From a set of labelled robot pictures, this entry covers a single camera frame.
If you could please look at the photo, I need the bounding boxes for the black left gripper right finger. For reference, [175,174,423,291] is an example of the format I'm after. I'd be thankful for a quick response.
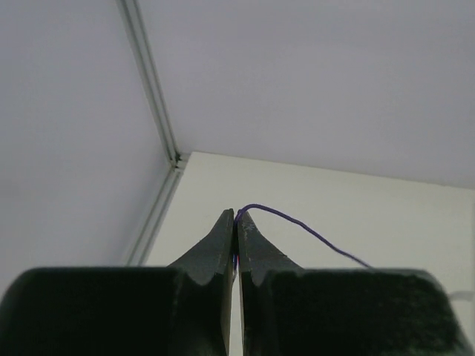
[236,209,471,355]

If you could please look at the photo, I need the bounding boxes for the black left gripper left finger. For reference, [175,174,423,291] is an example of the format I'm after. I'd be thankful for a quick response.
[1,209,234,355]

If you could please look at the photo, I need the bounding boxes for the aluminium left corner post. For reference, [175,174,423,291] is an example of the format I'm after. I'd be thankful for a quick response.
[117,1,189,266]

